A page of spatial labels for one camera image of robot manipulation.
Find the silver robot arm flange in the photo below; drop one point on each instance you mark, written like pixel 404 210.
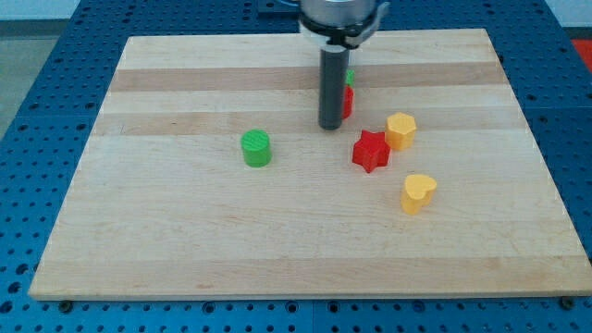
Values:
pixel 339 25

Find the green cylinder block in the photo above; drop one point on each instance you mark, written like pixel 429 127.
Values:
pixel 256 148

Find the red star block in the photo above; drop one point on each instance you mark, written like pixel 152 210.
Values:
pixel 371 151

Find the red cylinder block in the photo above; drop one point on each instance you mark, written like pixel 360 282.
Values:
pixel 348 102

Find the small green block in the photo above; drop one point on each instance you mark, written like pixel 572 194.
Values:
pixel 350 77

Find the yellow hexagon block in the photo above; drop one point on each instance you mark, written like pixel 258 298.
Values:
pixel 400 129

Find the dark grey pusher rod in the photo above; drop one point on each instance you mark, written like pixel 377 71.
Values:
pixel 332 81

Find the yellow heart block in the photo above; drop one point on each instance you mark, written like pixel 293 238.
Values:
pixel 417 192

